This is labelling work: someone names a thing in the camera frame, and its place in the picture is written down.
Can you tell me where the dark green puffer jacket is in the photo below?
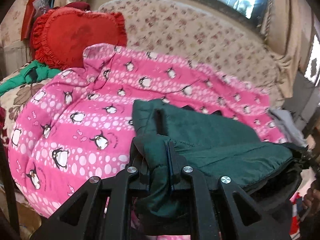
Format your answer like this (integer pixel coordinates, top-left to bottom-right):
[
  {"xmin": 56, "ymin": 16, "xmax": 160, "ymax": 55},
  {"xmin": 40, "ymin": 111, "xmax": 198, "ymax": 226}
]
[{"xmin": 130, "ymin": 100, "xmax": 306, "ymax": 234}]

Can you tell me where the pink penguin fleece blanket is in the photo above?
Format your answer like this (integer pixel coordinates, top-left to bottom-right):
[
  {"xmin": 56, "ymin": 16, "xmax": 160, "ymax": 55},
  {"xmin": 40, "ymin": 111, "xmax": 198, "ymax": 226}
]
[{"xmin": 8, "ymin": 43, "xmax": 285, "ymax": 217}]

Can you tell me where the grey fleece garment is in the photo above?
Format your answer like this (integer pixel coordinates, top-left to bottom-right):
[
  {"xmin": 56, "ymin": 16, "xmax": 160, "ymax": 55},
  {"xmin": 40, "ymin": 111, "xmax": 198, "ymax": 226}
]
[{"xmin": 268, "ymin": 108, "xmax": 308, "ymax": 147}]

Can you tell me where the green cloth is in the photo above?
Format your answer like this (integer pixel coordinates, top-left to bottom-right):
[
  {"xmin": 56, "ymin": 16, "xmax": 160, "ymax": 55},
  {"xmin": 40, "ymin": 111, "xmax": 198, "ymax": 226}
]
[{"xmin": 0, "ymin": 60, "xmax": 61, "ymax": 96}]

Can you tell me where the red ruffled pillow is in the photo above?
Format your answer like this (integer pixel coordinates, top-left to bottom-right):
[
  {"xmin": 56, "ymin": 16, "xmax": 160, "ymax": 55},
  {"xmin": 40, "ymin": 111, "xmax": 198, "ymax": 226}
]
[{"xmin": 30, "ymin": 7, "xmax": 127, "ymax": 70}]

